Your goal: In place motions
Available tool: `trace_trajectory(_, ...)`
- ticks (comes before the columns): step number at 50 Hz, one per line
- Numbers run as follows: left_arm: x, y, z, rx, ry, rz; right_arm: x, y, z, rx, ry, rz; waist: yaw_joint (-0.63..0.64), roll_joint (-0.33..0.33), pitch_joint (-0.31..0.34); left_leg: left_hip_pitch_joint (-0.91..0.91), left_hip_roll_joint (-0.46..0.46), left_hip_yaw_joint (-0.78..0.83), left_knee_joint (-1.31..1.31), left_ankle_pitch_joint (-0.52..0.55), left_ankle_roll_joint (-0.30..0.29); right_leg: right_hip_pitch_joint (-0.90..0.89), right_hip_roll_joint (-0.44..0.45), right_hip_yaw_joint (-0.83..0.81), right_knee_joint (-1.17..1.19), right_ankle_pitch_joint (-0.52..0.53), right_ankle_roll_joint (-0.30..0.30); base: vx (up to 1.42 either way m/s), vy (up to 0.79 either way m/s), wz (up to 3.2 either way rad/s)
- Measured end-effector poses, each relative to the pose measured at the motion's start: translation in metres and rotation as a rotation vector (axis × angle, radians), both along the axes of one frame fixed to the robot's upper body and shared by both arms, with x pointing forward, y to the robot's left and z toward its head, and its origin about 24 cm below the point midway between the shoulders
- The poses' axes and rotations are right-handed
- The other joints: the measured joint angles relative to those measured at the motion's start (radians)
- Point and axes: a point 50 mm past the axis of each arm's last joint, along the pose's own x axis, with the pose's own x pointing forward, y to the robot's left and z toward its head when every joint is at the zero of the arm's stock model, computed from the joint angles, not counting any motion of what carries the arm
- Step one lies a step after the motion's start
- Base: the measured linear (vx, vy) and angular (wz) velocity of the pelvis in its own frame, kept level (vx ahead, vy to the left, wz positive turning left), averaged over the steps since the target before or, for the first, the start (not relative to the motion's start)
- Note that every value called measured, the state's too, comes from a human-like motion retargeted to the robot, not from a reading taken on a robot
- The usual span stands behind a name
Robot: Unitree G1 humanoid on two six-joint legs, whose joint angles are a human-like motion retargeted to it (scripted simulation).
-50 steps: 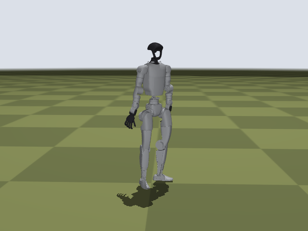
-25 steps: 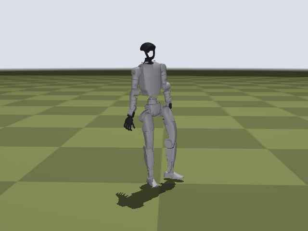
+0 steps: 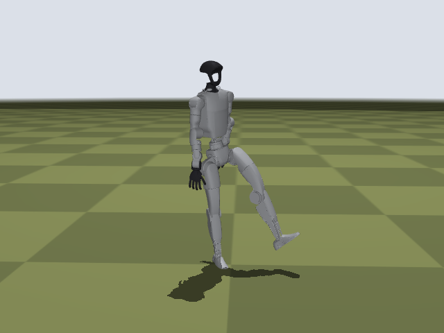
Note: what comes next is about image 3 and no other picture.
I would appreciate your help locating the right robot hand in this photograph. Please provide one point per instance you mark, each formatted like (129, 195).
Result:
(196, 176)

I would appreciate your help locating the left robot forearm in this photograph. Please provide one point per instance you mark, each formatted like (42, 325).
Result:
(226, 137)

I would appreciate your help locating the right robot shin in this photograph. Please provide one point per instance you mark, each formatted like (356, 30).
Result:
(214, 226)

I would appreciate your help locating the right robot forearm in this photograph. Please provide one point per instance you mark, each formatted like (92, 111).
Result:
(196, 148)

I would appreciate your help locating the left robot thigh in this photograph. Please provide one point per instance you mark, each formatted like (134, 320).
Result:
(250, 172)

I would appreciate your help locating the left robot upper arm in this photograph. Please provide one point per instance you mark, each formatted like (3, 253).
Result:
(230, 99)

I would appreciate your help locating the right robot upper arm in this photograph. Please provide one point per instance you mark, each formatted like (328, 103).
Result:
(196, 104)

